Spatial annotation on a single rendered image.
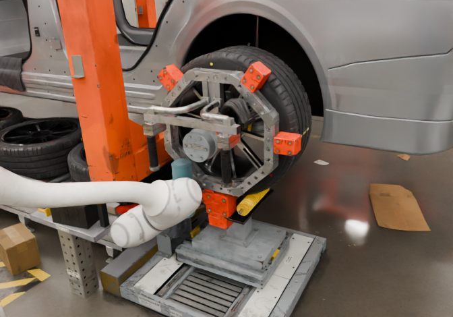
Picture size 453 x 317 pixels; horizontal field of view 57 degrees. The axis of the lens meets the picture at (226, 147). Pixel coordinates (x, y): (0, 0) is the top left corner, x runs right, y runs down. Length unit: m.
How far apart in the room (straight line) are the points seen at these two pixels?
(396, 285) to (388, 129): 0.86
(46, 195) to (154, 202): 0.27
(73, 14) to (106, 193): 0.98
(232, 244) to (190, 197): 1.03
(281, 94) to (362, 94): 0.38
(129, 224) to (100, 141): 0.82
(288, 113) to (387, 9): 0.55
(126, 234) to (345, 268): 1.47
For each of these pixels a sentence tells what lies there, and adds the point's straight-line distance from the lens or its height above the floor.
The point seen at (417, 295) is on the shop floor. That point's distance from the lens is 2.34.
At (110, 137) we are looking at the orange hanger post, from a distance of 1.95.
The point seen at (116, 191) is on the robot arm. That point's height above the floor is 0.98.
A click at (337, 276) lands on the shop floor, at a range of 2.34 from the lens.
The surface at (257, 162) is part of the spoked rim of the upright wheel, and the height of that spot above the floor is 0.71.
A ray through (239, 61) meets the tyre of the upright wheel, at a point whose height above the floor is 1.15.
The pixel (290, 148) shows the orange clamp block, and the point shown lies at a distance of 1.62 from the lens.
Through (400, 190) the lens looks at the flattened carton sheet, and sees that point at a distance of 3.20.
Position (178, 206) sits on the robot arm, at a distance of 1.14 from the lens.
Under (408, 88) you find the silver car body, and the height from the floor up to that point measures 1.03.
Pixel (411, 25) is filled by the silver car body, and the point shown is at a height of 1.27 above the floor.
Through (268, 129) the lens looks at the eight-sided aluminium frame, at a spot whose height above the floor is 0.91.
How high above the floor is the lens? 1.47
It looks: 22 degrees down
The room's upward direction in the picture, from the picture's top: 2 degrees counter-clockwise
